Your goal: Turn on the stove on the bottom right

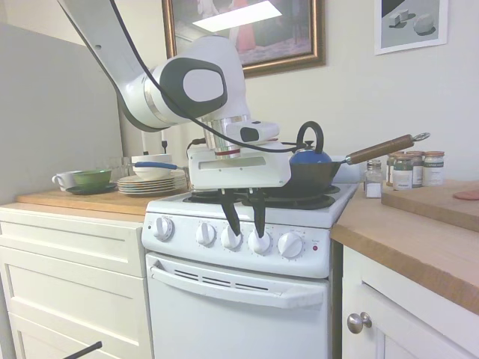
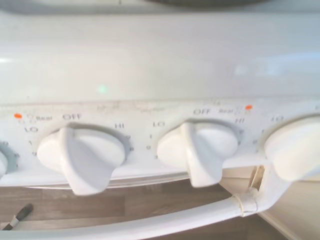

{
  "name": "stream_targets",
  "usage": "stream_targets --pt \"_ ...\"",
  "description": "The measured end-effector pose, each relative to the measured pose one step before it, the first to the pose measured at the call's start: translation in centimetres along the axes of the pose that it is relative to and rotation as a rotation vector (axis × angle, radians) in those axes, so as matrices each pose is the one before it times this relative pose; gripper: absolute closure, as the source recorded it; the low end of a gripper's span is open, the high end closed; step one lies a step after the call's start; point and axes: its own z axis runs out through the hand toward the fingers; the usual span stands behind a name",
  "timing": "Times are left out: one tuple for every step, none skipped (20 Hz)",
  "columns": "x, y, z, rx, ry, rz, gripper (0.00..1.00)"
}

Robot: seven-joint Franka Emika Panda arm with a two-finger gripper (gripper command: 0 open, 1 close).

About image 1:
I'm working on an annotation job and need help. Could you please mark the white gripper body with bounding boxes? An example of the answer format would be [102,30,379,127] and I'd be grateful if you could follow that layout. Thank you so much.
[186,138,293,191]

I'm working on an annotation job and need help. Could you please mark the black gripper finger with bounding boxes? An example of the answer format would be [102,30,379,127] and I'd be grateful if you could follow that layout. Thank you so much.
[249,188,267,240]
[219,188,242,237]

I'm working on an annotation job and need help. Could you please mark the white burner knob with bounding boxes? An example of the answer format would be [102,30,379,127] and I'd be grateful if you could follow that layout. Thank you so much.
[195,222,217,248]
[247,230,273,256]
[277,231,304,260]
[220,226,243,251]

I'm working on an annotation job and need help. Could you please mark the white electric stove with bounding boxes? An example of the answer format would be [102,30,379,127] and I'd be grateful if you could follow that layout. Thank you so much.
[141,182,360,359]

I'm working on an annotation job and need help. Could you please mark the black coil burner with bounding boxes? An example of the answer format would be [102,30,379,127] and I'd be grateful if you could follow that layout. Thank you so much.
[241,186,337,210]
[182,189,235,205]

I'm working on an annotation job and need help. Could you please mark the large white oven knob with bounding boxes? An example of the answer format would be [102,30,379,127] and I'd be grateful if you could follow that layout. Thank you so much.
[153,215,176,242]

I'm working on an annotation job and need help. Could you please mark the white bowls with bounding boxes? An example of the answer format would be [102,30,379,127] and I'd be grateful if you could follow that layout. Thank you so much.
[141,152,174,165]

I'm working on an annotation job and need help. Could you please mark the white bowl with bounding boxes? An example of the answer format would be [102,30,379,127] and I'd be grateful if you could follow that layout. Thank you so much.
[132,164,177,180]

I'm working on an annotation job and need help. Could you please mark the cream dinner plate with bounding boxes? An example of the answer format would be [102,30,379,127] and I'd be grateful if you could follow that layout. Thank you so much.
[118,186,188,192]
[119,188,188,196]
[118,181,188,187]
[117,178,187,185]
[118,183,188,190]
[117,174,187,182]

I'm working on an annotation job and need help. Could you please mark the clear drinking glass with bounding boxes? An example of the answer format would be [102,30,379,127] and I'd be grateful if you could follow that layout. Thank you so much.
[108,156,132,177]

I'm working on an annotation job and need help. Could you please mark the glass salt shaker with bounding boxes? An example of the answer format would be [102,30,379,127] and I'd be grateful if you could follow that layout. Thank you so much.
[364,159,382,198]

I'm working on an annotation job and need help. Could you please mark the gold framed painting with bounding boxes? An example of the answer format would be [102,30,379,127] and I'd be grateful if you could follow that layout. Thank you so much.
[161,0,326,79]

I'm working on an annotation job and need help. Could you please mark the dark green saucer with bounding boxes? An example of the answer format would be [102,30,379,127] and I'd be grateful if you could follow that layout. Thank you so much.
[66,182,119,196]

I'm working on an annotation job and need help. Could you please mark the spice jar brown lid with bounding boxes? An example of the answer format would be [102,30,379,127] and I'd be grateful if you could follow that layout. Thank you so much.
[406,150,426,187]
[392,153,414,191]
[386,152,398,187]
[422,150,445,187]

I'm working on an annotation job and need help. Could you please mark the green bowl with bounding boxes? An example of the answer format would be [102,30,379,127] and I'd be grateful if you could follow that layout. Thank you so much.
[73,169,113,187]

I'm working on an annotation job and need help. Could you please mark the metal cabinet knob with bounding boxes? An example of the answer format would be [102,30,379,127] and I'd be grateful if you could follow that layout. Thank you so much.
[347,311,373,335]

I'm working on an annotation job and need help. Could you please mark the white cup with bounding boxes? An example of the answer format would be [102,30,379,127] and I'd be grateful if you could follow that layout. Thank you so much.
[52,171,82,191]

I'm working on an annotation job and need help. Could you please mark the white drawer cabinet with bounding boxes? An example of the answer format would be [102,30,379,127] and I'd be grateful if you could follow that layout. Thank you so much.
[0,207,154,359]

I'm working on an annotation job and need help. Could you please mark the wooden cutting board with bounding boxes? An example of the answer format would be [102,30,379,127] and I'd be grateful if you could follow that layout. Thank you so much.
[380,179,479,233]

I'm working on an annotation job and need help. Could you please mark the white cabinet door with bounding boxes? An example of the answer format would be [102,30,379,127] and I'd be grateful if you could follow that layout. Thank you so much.
[338,242,479,359]

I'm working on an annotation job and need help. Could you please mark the thin black rod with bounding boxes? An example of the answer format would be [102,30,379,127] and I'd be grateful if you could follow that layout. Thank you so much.
[61,340,103,359]

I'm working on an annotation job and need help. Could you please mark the grey geometric solids print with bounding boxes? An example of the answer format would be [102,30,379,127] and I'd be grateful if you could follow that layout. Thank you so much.
[373,0,449,56]

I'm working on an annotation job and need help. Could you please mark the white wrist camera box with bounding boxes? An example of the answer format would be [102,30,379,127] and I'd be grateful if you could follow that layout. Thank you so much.
[225,120,281,146]

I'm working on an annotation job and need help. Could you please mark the black wok wooden handle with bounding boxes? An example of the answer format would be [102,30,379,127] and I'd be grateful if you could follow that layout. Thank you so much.
[261,132,431,195]

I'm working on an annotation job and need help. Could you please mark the blue kettle black handle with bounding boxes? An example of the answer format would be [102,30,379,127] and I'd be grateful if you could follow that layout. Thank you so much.
[288,120,333,165]

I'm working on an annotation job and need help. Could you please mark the white oven door handle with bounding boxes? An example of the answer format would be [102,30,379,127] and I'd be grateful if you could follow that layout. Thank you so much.
[149,261,325,310]

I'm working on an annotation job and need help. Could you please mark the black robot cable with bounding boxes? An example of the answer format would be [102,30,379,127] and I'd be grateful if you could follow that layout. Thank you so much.
[108,0,300,160]

